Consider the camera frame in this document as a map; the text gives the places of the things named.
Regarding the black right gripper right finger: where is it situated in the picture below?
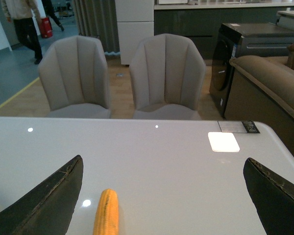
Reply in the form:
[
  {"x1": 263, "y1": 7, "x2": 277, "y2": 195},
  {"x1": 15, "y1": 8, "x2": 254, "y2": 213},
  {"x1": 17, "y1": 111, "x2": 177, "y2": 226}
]
[{"x1": 243, "y1": 158, "x2": 294, "y2": 235}]

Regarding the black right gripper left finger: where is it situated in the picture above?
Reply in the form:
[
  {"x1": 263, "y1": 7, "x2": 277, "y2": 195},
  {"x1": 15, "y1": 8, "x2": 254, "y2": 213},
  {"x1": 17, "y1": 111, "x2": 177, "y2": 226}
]
[{"x1": 0, "y1": 155, "x2": 84, "y2": 235}]

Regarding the yellow corn cob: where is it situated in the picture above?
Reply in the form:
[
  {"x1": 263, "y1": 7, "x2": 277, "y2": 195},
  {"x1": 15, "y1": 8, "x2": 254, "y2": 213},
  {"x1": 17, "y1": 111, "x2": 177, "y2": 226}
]
[{"x1": 93, "y1": 188, "x2": 119, "y2": 235}]

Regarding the table label sticker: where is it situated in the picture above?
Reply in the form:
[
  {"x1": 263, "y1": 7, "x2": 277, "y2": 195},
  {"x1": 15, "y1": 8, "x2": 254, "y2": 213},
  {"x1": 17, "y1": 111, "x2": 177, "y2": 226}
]
[{"x1": 218, "y1": 121, "x2": 260, "y2": 134}]

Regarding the brown sofa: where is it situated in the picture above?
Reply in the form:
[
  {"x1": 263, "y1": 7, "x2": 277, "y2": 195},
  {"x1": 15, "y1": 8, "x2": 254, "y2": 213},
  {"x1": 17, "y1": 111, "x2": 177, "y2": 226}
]
[{"x1": 224, "y1": 44, "x2": 294, "y2": 156}]

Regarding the left beige upholstered chair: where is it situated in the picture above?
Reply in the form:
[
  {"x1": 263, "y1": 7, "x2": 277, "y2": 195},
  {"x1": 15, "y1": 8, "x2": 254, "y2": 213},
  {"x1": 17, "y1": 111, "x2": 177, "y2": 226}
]
[{"x1": 38, "y1": 35, "x2": 111, "y2": 119}]

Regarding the beige upholstered chair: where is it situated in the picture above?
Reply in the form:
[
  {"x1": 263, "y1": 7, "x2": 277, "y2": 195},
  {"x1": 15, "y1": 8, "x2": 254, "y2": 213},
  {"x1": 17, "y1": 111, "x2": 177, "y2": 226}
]
[
  {"x1": 129, "y1": 34, "x2": 206, "y2": 120},
  {"x1": 38, "y1": 35, "x2": 111, "y2": 119}
]

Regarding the black washing machine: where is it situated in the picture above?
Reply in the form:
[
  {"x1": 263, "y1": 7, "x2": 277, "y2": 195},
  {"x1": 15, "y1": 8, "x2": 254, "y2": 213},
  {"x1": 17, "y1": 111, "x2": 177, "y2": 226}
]
[{"x1": 209, "y1": 23, "x2": 294, "y2": 119}]

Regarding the right beige upholstered chair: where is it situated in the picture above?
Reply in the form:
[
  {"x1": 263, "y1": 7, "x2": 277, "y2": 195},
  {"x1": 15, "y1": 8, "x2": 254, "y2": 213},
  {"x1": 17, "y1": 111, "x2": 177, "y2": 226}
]
[{"x1": 129, "y1": 34, "x2": 206, "y2": 120}]

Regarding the grey curtain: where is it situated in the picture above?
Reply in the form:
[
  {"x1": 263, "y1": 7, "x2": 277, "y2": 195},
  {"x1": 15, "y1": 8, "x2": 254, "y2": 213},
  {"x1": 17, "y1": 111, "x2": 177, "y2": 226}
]
[{"x1": 72, "y1": 0, "x2": 120, "y2": 54}]

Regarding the dark kitchen counter cabinet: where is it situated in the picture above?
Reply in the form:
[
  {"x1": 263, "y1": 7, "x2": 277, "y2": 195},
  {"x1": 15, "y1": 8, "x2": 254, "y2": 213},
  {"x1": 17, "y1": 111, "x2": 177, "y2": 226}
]
[{"x1": 154, "y1": 0, "x2": 294, "y2": 60}]

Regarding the walking person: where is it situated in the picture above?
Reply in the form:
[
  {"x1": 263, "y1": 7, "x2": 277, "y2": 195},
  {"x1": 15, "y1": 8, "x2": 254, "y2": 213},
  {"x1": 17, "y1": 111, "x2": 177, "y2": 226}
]
[{"x1": 1, "y1": 0, "x2": 43, "y2": 65}]

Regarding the white refrigerator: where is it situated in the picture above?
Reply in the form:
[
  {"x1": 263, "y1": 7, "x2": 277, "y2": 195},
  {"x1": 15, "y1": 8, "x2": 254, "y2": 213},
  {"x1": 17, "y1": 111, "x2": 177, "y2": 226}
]
[{"x1": 115, "y1": 0, "x2": 154, "y2": 65}]

